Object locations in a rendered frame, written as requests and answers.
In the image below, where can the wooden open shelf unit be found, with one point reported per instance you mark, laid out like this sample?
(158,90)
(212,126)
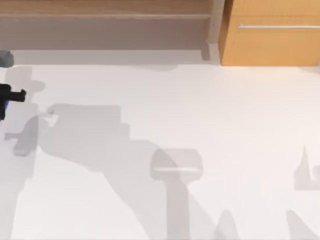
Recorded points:
(105,30)

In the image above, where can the light wooden cupboard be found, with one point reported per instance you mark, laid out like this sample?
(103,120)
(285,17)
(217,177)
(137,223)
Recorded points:
(270,45)

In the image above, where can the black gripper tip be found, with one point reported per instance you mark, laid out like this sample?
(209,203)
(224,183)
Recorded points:
(10,96)

